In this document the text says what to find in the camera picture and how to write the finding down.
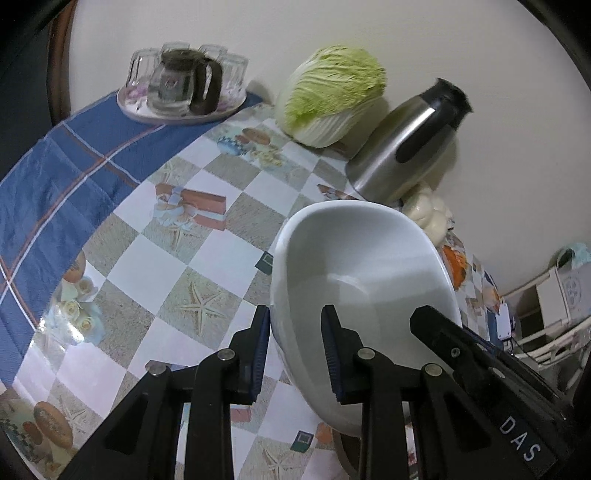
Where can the floral round tray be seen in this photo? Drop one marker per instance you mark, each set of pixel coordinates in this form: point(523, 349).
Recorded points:
point(138, 108)

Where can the white printed box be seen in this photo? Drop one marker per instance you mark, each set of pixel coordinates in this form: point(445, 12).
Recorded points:
point(572, 290)

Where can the green bag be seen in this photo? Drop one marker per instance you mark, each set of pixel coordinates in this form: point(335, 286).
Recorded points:
point(577, 256)

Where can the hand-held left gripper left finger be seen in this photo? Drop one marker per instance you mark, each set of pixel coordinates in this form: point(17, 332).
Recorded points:
point(258, 355)

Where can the napa cabbage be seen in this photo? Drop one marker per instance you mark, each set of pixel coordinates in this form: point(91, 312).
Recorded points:
point(332, 92)

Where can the clear drinking glass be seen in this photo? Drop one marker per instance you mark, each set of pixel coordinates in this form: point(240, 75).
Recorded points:
point(175, 46)
point(234, 76)
point(213, 51)
point(138, 69)

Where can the white shelf rack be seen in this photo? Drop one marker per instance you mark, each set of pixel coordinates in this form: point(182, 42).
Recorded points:
point(545, 332)

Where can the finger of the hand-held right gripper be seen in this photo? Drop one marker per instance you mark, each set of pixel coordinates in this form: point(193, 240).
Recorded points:
point(448, 341)

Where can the white square bowl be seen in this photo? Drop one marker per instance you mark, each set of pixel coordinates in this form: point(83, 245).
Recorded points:
point(360, 249)

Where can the steel thermos jug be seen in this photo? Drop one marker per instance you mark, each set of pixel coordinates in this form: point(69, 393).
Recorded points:
point(401, 152)

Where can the brown wooden chair back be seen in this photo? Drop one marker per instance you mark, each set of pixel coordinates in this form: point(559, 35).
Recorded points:
point(59, 60)

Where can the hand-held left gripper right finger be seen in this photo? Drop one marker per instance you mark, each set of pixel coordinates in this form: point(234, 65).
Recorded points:
point(330, 355)

